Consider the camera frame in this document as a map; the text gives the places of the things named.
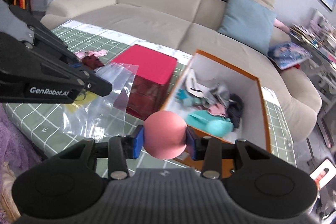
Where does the white cloth with black trim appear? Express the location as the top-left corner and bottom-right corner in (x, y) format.
(184, 69), (210, 96)

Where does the printed pillow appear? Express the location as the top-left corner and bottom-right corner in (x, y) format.
(268, 42), (313, 70)

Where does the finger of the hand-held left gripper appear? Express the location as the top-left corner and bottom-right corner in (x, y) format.
(25, 40), (113, 97)
(0, 0), (82, 69)

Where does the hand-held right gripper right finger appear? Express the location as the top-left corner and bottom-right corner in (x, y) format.
(184, 127), (265, 179)

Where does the grey cloth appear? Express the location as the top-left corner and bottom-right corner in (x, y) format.
(207, 82), (231, 106)

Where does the teal plush toy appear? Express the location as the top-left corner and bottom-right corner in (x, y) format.
(185, 111), (234, 136)

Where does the orange cardboard box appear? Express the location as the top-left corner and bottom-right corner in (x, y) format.
(159, 49), (271, 169)

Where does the red lidded storage box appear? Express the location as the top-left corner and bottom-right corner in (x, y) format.
(112, 45), (178, 121)

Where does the pink item on sofa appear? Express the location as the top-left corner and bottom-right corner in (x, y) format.
(274, 19), (291, 33)

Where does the pink ball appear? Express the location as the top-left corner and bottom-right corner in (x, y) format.
(144, 111), (188, 160)

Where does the pink cloth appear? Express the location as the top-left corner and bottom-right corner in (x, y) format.
(207, 103), (227, 117)

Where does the beige sofa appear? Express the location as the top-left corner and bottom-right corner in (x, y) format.
(41, 0), (323, 143)

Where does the light blue pillow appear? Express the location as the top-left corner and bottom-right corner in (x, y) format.
(218, 0), (277, 56)

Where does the beige cloth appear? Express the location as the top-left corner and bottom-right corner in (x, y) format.
(0, 161), (21, 219)

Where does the cluttered shelf with books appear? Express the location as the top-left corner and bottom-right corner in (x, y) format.
(289, 9), (336, 98)

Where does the yellow item in bag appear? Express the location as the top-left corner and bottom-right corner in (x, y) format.
(64, 94), (96, 114)

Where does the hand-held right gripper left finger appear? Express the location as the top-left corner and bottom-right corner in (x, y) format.
(62, 124), (145, 179)

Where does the clear plastic bag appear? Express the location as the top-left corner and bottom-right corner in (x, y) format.
(62, 63), (139, 135)

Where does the pink tassel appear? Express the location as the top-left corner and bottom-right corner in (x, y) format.
(75, 49), (108, 58)

